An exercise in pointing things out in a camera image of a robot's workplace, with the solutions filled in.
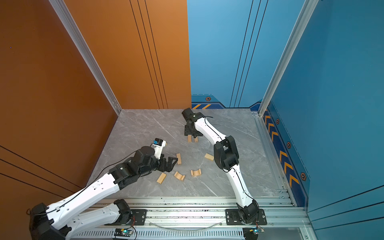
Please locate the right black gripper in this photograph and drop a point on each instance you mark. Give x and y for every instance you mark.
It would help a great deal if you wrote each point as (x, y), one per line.
(187, 132)

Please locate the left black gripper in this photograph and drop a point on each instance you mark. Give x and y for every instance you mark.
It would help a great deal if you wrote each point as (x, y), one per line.
(164, 168)

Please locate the wood arch block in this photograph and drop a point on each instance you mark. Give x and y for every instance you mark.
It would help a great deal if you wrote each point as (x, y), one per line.
(179, 176)
(196, 173)

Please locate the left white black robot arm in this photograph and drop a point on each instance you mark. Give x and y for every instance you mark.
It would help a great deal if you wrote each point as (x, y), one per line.
(68, 217)

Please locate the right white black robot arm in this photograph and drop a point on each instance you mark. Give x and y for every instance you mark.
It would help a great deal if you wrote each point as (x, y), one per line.
(226, 157)

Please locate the ribbed wood block right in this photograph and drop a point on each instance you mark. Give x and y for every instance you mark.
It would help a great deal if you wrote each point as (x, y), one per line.
(209, 157)

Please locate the left green circuit board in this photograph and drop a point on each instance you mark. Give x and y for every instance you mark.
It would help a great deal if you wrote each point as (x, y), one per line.
(124, 233)

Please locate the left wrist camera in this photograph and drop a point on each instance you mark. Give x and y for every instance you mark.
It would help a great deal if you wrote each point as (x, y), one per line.
(158, 144)

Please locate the aluminium rail frame front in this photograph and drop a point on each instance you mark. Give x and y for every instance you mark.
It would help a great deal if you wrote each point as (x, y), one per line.
(204, 218)

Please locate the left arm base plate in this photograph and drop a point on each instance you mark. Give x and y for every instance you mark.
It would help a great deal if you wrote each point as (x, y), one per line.
(135, 217)

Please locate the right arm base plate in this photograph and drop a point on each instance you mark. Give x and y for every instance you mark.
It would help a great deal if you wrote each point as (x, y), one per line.
(233, 218)

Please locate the right aluminium corner post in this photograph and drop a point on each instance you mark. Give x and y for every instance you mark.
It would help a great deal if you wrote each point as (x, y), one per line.
(295, 36)

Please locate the aluminium corner post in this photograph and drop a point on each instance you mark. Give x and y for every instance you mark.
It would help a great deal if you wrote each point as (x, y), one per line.
(76, 36)
(295, 36)

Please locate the left aluminium corner post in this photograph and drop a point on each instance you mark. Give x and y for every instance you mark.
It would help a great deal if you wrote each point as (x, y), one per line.
(76, 36)

